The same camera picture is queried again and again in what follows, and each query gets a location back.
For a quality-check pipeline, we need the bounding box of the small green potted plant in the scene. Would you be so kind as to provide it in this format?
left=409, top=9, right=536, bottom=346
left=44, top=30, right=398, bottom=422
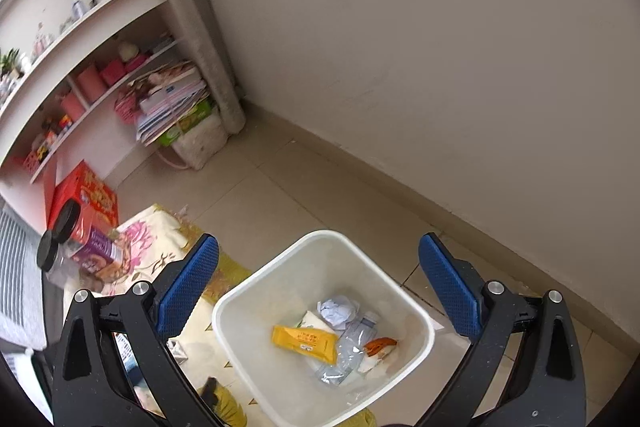
left=0, top=48, right=21, bottom=78

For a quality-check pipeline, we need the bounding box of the yellow snack wrapper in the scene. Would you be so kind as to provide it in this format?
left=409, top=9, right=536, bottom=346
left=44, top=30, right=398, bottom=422
left=271, top=324, right=340, bottom=364

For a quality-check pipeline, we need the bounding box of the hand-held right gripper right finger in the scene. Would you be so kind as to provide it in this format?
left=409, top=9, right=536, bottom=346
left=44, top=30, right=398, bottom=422
left=415, top=232, right=587, bottom=427

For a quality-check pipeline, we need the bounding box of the small pink basket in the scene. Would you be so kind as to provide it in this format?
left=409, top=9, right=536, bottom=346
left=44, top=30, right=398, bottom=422
left=100, top=59, right=128, bottom=86

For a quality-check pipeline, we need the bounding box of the red gift box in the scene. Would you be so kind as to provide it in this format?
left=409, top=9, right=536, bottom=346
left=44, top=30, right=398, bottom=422
left=47, top=159, right=121, bottom=230

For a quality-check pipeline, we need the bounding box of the pink slatted basket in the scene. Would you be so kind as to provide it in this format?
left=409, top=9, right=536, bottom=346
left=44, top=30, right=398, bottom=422
left=114, top=89, right=143, bottom=124

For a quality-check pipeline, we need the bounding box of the clear nut jar black lid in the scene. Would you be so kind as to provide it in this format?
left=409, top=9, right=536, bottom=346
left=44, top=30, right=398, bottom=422
left=36, top=231, right=101, bottom=295

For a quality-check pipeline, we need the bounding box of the white fluffy bag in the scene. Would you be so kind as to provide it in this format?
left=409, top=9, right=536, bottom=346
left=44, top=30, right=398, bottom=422
left=170, top=114, right=228, bottom=170

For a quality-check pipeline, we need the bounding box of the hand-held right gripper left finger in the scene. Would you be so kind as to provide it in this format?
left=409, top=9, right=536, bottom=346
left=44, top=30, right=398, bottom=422
left=50, top=233, right=226, bottom=427

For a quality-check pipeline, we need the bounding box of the orange snack wrapper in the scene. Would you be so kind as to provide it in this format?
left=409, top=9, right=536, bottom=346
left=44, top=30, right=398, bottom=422
left=362, top=337, right=399, bottom=360

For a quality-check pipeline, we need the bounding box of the purple label jar black lid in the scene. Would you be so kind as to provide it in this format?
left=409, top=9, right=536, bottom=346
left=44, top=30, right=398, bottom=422
left=52, top=199, right=126, bottom=285

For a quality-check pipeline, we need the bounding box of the small printed packet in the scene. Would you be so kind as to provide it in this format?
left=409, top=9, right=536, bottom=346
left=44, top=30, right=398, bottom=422
left=167, top=339, right=190, bottom=365

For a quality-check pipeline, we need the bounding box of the green tissue pack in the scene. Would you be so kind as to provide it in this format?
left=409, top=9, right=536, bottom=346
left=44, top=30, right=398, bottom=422
left=157, top=99, right=216, bottom=146

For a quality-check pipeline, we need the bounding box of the crushed clear plastic bottle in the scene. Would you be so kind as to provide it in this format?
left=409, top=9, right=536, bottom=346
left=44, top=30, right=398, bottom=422
left=315, top=313, right=381, bottom=388

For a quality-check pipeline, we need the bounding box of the stack of papers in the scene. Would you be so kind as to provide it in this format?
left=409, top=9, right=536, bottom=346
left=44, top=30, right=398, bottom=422
left=114, top=61, right=211, bottom=146

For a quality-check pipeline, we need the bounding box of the striped grey armrest blanket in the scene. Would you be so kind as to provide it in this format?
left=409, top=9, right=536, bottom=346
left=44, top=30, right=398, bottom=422
left=0, top=207, right=48, bottom=350

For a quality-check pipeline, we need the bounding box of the white plastic trash bin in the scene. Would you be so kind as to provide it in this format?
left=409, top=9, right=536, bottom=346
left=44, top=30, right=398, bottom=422
left=212, top=229, right=436, bottom=427

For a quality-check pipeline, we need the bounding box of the white blue paper ball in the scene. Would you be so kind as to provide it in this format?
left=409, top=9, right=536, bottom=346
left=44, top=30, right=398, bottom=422
left=317, top=294, right=361, bottom=332

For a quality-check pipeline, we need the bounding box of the floral tablecloth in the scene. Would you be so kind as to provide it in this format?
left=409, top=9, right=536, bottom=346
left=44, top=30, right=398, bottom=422
left=85, top=204, right=376, bottom=427

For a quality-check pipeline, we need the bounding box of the floral print paper cup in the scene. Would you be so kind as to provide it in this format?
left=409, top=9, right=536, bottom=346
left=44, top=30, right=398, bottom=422
left=299, top=309, right=331, bottom=333

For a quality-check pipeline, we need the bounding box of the pink pen cup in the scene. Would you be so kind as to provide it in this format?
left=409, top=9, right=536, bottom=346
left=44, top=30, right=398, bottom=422
left=60, top=92, right=86, bottom=122

